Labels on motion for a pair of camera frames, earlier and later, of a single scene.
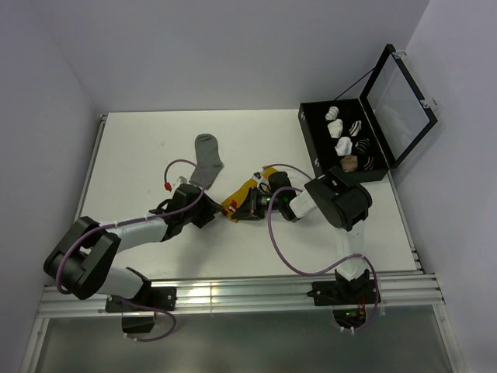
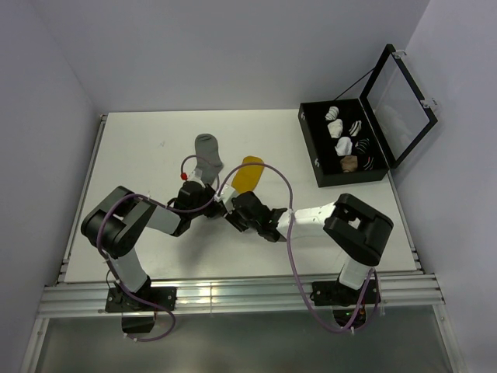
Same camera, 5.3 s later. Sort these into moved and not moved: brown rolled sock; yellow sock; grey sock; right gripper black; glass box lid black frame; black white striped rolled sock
Moved: right gripper black; yellow sock
Not moved: black white striped rolled sock; grey sock; brown rolled sock; glass box lid black frame
